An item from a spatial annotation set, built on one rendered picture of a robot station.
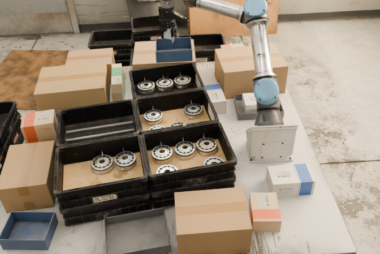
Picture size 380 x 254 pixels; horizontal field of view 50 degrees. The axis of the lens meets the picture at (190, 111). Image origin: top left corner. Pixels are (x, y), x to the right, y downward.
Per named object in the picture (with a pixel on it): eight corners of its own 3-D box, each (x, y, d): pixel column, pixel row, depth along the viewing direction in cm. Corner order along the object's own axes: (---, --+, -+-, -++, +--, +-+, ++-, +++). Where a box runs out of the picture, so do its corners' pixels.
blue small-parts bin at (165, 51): (191, 47, 237) (190, 37, 233) (192, 60, 225) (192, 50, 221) (156, 49, 236) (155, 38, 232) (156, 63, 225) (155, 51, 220)
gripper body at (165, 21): (160, 25, 232) (158, 4, 226) (175, 24, 232) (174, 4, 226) (159, 30, 226) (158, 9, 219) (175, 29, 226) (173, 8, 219)
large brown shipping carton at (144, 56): (194, 64, 293) (193, 39, 281) (196, 87, 269) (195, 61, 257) (138, 67, 292) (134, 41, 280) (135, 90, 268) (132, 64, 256)
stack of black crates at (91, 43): (137, 59, 411) (133, 28, 390) (135, 75, 387) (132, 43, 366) (97, 61, 410) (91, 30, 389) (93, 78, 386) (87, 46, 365)
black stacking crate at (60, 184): (142, 151, 205) (139, 134, 199) (150, 196, 182) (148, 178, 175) (61, 165, 199) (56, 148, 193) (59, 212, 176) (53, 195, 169)
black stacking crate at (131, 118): (135, 116, 229) (133, 99, 222) (142, 151, 206) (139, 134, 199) (63, 127, 223) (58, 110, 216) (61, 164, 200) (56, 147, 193)
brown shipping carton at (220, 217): (241, 210, 188) (242, 186, 179) (250, 252, 171) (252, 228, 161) (176, 215, 187) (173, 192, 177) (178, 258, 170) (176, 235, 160)
